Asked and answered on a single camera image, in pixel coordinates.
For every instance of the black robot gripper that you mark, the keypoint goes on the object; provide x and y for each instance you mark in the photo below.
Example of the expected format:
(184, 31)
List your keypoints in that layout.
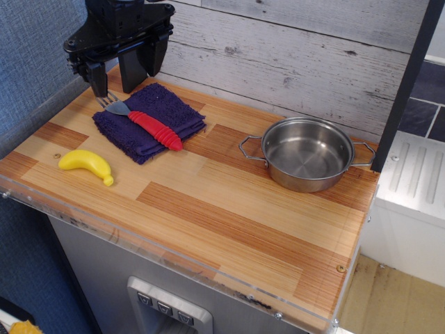
(113, 28)

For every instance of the red handled metal fork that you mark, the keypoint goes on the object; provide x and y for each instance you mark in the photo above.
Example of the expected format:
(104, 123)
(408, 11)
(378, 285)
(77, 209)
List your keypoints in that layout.
(162, 133)

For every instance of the purple folded cloth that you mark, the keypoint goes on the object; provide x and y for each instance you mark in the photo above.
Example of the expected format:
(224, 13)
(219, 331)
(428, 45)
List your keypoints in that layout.
(157, 101)

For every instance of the yellow plastic banana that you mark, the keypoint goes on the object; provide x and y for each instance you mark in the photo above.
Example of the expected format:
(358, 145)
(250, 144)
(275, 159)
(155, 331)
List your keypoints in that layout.
(90, 161)

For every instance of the stainless steel pot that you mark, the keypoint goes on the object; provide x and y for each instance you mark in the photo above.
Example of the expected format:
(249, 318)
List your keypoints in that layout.
(306, 154)

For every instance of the silver cabinet button panel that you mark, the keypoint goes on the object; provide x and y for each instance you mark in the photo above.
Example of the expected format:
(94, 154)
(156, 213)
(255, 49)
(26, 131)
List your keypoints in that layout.
(159, 311)

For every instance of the yellow object at corner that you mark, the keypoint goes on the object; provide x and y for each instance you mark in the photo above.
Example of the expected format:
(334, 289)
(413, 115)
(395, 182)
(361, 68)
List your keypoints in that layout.
(24, 327)

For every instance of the white ribbed side unit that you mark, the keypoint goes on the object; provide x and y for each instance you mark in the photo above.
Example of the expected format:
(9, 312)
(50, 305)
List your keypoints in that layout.
(405, 227)

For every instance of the black right post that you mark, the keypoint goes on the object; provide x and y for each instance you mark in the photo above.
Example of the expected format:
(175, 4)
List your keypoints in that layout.
(420, 48)

